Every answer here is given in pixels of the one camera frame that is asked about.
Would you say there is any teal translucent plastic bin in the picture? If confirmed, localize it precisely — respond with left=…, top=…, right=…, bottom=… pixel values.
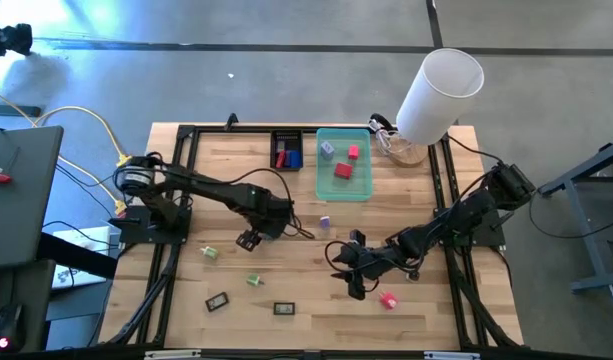
left=315, top=127, right=375, bottom=203

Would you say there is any white box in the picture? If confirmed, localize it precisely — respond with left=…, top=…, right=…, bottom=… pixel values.
left=50, top=224, right=121, bottom=292

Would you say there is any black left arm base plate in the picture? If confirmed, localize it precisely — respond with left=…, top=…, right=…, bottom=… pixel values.
left=109, top=204, right=192, bottom=245

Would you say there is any black floor cable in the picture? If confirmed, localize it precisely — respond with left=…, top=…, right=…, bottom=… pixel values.
left=527, top=187, right=613, bottom=236

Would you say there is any yellow extension cable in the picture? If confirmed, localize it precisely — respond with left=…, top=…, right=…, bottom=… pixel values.
left=0, top=84, right=136, bottom=217

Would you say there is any black mesh basket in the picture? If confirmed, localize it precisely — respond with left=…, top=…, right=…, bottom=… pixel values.
left=268, top=128, right=305, bottom=173

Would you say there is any black floor bar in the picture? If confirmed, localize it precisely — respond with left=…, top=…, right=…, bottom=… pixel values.
left=0, top=103, right=42, bottom=119

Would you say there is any black aluminium table frame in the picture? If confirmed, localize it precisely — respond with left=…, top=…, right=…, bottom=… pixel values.
left=99, top=123, right=525, bottom=360

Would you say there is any dark grey desk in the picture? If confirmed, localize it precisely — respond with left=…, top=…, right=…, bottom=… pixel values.
left=0, top=124, right=65, bottom=272

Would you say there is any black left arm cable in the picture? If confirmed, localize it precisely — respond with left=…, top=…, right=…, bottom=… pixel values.
left=220, top=167, right=316, bottom=240

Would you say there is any blue grey metal table frame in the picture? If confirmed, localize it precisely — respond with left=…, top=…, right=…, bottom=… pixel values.
left=537, top=137, right=613, bottom=295

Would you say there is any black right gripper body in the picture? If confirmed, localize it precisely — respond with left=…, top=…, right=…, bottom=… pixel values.
left=346, top=242, right=395, bottom=301

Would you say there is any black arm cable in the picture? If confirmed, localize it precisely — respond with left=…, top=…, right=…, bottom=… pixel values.
left=324, top=239, right=382, bottom=296
left=220, top=167, right=316, bottom=240

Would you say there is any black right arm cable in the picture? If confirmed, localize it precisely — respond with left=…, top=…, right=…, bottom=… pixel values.
left=324, top=239, right=382, bottom=296

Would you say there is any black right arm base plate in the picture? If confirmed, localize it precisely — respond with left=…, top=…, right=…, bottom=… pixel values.
left=433, top=207, right=507, bottom=247

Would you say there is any black clamp lever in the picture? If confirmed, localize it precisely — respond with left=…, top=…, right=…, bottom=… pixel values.
left=489, top=210, right=516, bottom=232

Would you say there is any black computer mouse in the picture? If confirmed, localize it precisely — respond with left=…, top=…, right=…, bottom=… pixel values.
left=0, top=303, right=25, bottom=353

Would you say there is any white table lamp wooden base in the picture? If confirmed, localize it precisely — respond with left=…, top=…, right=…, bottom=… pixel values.
left=385, top=47, right=486, bottom=169

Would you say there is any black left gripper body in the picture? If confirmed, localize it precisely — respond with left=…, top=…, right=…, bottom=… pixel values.
left=255, top=201, right=294, bottom=239

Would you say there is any black power cable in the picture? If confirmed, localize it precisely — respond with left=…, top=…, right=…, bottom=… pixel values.
left=53, top=162, right=137, bottom=201

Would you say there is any white frame bracket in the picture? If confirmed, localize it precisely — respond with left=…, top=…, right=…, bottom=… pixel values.
left=424, top=351, right=481, bottom=360
left=144, top=349, right=202, bottom=360

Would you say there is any black desk crossbar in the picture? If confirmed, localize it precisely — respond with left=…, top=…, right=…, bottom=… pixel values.
left=35, top=232, right=119, bottom=281

